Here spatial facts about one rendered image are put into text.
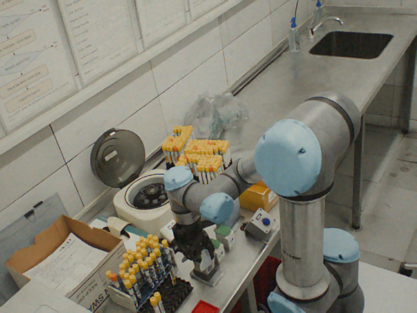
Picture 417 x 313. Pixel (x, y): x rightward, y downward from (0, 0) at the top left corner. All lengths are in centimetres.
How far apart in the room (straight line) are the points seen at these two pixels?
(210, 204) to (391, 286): 56
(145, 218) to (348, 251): 69
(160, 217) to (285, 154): 84
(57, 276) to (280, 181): 93
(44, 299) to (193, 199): 41
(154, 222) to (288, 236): 70
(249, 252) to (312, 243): 59
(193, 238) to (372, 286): 50
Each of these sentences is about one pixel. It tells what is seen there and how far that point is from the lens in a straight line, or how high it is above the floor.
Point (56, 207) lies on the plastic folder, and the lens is 159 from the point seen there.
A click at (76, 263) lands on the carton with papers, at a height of 94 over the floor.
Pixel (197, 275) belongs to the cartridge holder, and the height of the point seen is 89.
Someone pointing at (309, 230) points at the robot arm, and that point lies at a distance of 86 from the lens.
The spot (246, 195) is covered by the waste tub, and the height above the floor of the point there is 94.
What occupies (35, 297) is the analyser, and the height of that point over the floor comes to 118.
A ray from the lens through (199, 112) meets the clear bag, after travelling 196.
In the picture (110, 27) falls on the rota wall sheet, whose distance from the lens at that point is 167.
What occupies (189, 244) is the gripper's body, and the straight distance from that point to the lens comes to 125.
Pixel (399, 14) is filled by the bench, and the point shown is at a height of 88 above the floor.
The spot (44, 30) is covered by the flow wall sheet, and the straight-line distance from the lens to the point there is 149.
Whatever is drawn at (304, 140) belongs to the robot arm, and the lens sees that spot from 72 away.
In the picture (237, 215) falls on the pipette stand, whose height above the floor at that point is 90.
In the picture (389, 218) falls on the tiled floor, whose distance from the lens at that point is 288.
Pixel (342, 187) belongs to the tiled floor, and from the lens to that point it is 307.
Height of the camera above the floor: 194
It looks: 34 degrees down
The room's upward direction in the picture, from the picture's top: 11 degrees counter-clockwise
